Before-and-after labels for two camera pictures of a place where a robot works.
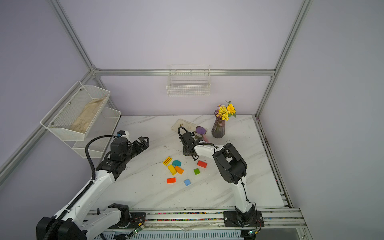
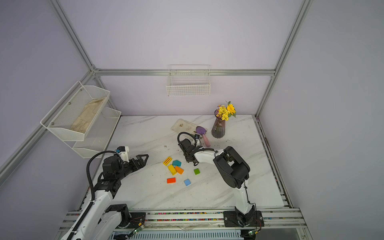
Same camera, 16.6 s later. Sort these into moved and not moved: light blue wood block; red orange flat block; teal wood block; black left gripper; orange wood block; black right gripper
Moved: black left gripper; black right gripper
Not moved: red orange flat block; orange wood block; light blue wood block; teal wood block
